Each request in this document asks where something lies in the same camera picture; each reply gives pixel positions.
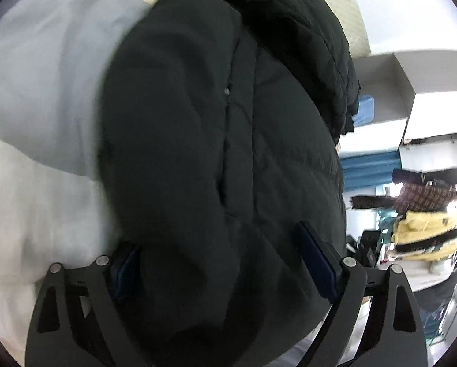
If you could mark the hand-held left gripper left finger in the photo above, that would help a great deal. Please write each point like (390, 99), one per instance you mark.
(125, 275)

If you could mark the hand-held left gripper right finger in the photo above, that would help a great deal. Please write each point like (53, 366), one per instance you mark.
(317, 262)

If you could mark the black puffer jacket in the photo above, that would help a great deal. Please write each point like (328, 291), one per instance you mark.
(220, 160)

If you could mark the blue curtain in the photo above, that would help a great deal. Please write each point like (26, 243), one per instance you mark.
(366, 174)

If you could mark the yellow hanging jacket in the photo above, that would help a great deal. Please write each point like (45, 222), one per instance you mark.
(423, 233)

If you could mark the plaid hanging garment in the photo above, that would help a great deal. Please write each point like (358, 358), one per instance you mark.
(419, 197)

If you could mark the checked pastel quilt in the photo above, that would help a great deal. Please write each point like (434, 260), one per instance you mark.
(48, 122)

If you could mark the grey and white wardrobe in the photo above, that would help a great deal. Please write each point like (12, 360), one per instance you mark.
(400, 95)

